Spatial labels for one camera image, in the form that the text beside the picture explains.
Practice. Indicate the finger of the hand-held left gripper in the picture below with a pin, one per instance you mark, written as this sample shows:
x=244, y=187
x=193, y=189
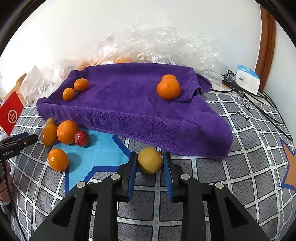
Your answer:
x=25, y=141
x=19, y=135

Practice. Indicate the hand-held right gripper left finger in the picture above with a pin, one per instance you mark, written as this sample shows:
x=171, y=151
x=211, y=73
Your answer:
x=131, y=176

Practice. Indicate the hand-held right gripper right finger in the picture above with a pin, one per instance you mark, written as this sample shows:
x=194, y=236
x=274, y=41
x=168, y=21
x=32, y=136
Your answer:
x=168, y=178

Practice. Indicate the yellow-green plum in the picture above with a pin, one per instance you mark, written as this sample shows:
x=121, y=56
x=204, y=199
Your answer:
x=149, y=160
x=50, y=121

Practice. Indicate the oval orange tangerine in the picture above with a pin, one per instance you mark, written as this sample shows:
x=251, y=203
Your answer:
x=49, y=135

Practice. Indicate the red strawberry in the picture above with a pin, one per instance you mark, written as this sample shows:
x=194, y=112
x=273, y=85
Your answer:
x=81, y=138

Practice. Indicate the purple towel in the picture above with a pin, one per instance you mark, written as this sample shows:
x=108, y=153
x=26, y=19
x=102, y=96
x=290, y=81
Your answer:
x=129, y=109

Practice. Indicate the large orange tangerine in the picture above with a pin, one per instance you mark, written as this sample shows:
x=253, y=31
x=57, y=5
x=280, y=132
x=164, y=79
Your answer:
x=168, y=89

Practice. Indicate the small orange tangerine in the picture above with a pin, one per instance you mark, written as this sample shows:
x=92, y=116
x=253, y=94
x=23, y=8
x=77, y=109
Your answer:
x=169, y=77

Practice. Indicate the person's left hand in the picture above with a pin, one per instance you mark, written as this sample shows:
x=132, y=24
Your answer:
x=5, y=190

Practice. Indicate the red paper bag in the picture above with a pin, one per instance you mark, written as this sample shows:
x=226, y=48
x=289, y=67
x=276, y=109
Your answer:
x=11, y=113

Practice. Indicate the grey-white plastic bag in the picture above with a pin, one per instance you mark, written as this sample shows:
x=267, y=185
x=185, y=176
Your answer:
x=32, y=74

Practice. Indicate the grey checked cloth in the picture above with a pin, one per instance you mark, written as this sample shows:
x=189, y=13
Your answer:
x=231, y=173

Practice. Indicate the crumpled clear plastic bag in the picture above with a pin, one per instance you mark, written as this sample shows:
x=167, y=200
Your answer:
x=55, y=76

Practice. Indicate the pile of small kumquats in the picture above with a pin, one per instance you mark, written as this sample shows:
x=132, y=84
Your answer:
x=122, y=60

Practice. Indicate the white and blue box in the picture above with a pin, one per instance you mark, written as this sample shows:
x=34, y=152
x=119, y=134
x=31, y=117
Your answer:
x=248, y=81

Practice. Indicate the large clear plastic bag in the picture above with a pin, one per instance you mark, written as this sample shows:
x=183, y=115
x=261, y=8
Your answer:
x=161, y=44

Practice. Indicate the brown wooden door frame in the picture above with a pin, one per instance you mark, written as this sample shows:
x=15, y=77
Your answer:
x=268, y=46

